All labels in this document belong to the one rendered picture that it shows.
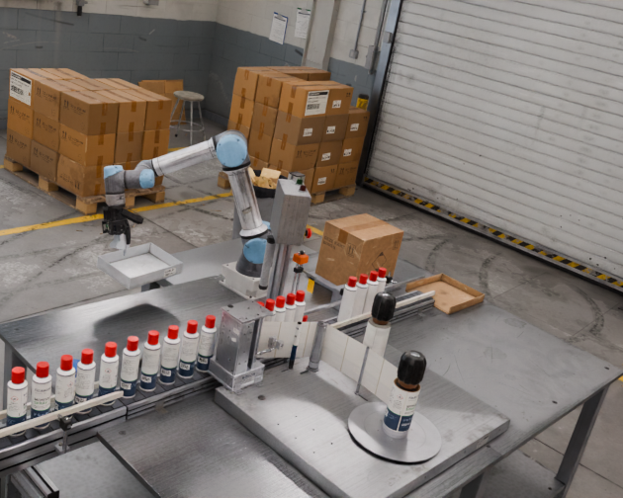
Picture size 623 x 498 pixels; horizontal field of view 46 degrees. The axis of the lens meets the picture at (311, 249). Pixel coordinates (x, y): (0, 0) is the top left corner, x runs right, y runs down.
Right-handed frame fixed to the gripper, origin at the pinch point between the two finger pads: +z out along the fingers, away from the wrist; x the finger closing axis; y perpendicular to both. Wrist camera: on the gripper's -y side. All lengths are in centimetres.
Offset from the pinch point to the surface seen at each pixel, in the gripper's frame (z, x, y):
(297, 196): -25, 81, -19
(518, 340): 51, 108, -129
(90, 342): 24.3, 25.8, 33.7
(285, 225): -15, 77, -17
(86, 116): -54, -251, -136
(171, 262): 5.5, 11.2, -14.5
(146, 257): 3.7, 1.0, -9.6
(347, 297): 21, 71, -56
